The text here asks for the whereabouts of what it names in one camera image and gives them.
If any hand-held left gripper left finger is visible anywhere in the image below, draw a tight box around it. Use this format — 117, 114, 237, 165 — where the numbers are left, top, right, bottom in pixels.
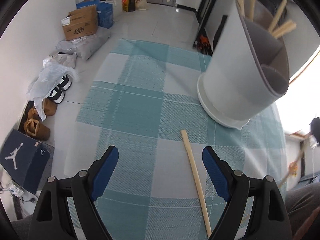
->
27, 145, 119, 240

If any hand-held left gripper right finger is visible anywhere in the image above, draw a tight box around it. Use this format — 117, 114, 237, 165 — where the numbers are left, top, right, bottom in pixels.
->
202, 146, 293, 240

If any grey and white utensil holder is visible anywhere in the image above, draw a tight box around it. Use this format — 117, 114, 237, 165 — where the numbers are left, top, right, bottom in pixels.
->
197, 0, 290, 130

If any teal checked tablecloth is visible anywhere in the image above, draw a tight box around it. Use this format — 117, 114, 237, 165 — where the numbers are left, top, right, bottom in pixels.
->
64, 39, 287, 240

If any dark blue shoe box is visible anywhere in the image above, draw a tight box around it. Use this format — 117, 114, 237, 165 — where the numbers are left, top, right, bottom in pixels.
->
0, 129, 55, 195

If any black and white sneaker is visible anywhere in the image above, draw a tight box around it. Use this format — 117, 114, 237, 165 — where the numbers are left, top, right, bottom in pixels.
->
59, 74, 73, 91
49, 85, 65, 104

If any person's right leg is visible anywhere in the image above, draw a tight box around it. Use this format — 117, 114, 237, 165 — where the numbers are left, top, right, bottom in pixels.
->
285, 182, 320, 240

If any person's leg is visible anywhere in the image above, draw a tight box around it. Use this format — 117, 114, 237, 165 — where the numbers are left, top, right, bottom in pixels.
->
285, 182, 320, 240
10, 215, 35, 240

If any person's left leg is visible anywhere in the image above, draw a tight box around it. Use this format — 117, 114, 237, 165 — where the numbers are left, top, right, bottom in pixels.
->
10, 215, 35, 240

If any wooden-framed window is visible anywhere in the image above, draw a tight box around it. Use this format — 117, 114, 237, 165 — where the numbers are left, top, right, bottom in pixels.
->
275, 37, 320, 135

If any white plastic bag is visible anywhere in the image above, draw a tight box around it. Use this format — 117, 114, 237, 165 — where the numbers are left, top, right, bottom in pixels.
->
26, 61, 80, 120

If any white parcel pouch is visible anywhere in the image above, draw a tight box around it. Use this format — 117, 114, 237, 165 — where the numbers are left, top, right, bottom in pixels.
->
43, 51, 77, 69

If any grey plastic parcel bag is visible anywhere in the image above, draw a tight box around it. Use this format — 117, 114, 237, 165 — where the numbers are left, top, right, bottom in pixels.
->
55, 27, 112, 61

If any orange and black tool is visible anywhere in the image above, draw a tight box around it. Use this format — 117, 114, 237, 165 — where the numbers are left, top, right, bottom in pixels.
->
196, 34, 213, 54

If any brown cardboard box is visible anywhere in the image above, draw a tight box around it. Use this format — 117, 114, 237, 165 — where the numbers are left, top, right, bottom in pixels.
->
61, 5, 98, 41

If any blue cardboard box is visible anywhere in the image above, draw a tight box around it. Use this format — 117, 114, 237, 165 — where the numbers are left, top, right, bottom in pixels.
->
76, 0, 114, 29

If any black framed door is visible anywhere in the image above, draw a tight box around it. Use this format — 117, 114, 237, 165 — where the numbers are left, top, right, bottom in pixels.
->
192, 0, 228, 55

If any red and yellow bag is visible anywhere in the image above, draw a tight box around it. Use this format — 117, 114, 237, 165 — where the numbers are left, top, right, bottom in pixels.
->
122, 0, 137, 12

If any wooden-handled orange broom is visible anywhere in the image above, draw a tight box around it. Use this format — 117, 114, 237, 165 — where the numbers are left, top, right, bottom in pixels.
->
277, 142, 307, 188

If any black power cable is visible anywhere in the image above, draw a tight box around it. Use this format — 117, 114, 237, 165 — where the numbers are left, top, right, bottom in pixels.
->
15, 195, 35, 204

